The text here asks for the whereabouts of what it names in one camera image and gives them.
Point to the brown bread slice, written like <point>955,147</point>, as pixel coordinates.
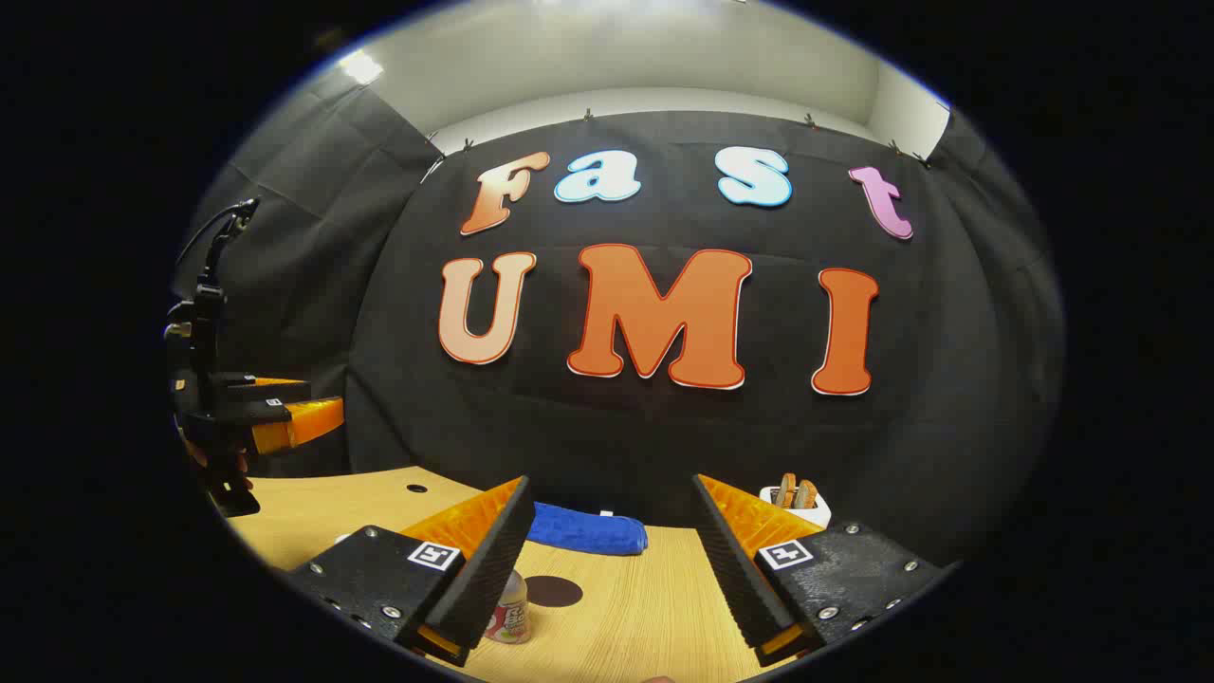
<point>806,495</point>
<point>785,489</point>

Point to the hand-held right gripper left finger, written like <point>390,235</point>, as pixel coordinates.
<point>484,579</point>

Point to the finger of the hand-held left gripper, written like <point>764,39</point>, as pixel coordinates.
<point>303,422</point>
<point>275,389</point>

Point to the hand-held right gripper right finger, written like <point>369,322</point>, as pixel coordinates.
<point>744,579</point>

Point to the dark round coaster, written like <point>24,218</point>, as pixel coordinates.
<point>558,592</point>

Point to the silver water bottle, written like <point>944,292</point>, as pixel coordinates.
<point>512,617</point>

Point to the blue towel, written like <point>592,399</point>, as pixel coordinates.
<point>588,531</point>

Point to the black backdrop cloth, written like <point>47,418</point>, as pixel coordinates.
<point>664,446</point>

